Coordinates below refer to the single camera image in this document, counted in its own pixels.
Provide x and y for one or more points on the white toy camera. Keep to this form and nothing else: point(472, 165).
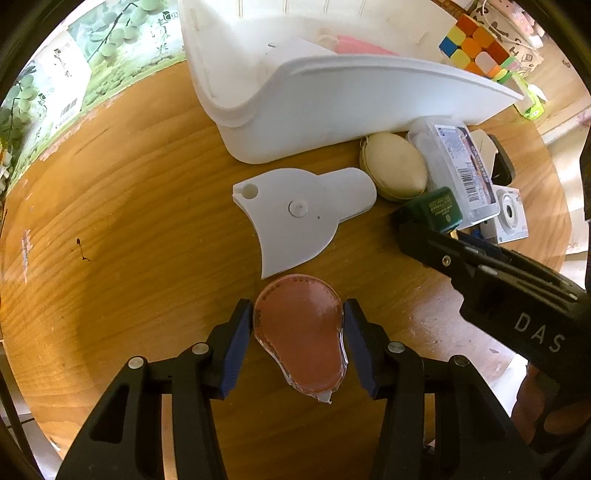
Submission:
point(508, 214)

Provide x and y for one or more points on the beige power adapter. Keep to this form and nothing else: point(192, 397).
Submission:
point(480, 138)

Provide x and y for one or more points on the multicolour puzzle cube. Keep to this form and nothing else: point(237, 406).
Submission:
point(478, 46)

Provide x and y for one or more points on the person's right hand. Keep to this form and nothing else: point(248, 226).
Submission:
point(549, 406)

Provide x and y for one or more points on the pink dotted case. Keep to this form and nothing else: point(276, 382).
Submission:
point(517, 11)

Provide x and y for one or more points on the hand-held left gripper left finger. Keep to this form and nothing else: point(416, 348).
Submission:
point(235, 344)

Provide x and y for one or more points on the white plastic tape holder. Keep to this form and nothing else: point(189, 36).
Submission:
point(295, 217)

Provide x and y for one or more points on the grape printed wall strip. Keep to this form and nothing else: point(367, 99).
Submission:
point(120, 41)

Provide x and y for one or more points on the black power adapter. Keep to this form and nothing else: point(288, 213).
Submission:
point(503, 161)

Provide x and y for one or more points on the clear plastic box with label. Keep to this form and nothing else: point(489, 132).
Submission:
point(455, 166)

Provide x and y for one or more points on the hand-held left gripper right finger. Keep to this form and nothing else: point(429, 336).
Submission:
point(358, 350)

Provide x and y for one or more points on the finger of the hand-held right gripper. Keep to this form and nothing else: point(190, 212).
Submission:
point(429, 249)
point(485, 247)

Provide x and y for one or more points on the green cap perfume bottle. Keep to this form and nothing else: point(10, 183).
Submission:
point(436, 207)

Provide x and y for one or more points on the white plastic storage bin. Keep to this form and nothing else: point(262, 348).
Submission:
point(351, 101)

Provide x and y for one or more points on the pink correction tape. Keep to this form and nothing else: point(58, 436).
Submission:
point(300, 337)

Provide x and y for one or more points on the letter printed paper bag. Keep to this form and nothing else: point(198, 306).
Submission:
point(512, 41)

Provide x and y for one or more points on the green tissue pack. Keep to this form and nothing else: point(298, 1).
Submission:
point(531, 99)

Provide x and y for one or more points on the white carton box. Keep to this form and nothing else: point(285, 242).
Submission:
point(64, 83)

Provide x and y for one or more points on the round beige compact case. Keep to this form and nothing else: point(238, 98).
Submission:
point(395, 166)

